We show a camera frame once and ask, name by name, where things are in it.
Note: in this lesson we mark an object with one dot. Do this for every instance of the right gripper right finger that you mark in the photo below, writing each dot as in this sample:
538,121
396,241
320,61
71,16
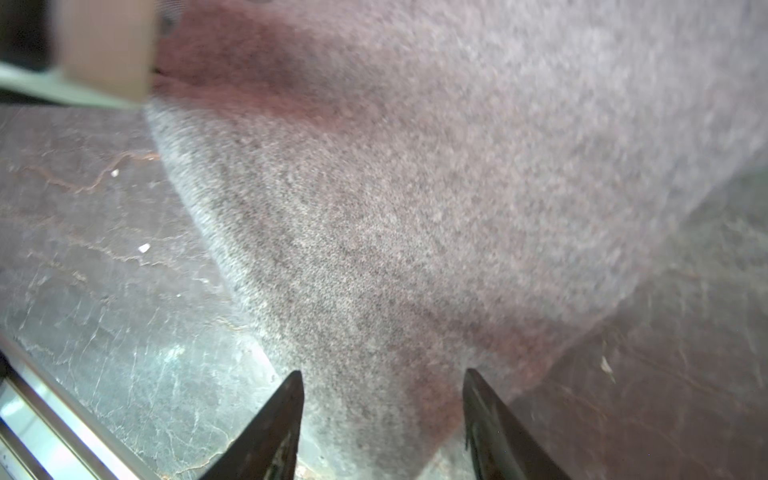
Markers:
499,444

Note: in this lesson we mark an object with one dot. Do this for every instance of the aluminium front rail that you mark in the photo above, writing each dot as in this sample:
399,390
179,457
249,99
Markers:
47,434

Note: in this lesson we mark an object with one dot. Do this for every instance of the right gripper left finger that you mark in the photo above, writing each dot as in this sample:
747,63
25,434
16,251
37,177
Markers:
267,449

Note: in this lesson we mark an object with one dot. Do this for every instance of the grey knitted scarf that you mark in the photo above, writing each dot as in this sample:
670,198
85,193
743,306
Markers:
397,191

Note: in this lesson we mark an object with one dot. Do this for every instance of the pink scarf label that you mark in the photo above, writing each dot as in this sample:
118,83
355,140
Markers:
104,51

